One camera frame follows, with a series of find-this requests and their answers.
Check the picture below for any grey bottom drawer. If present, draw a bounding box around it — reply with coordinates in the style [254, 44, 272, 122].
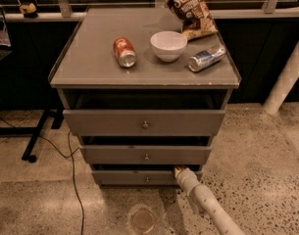
[90, 169, 204, 187]

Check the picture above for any grey drawer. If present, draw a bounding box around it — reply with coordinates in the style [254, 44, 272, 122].
[90, 169, 204, 187]
[80, 145, 211, 165]
[63, 110, 224, 136]

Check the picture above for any grey middle drawer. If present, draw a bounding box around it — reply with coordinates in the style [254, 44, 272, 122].
[80, 145, 211, 165]

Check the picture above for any grey drawer cabinet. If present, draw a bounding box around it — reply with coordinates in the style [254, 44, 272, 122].
[50, 8, 240, 172]

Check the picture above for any grey top drawer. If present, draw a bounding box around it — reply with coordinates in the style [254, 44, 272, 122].
[63, 110, 224, 136]

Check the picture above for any round floor drain cover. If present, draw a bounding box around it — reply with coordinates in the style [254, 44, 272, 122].
[127, 206, 156, 235]

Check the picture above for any silver blue can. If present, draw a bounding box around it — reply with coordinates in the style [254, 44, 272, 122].
[188, 45, 226, 72]

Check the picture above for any white bowl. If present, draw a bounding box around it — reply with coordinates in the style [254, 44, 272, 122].
[150, 31, 187, 62]

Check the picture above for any orange soda can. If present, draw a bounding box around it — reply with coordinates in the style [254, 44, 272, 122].
[113, 37, 136, 68]

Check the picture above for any white diagonal pole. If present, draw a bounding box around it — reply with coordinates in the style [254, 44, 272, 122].
[263, 40, 299, 115]

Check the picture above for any brown chip bag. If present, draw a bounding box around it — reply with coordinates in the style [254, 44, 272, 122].
[165, 0, 217, 40]

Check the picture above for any small yellow figurine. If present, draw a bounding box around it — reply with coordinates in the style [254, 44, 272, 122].
[20, 3, 38, 18]

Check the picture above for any black desk leg frame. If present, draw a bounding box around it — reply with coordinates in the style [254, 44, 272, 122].
[0, 110, 64, 163]

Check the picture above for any black floor cable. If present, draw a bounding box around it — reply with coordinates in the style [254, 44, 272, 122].
[0, 111, 86, 235]

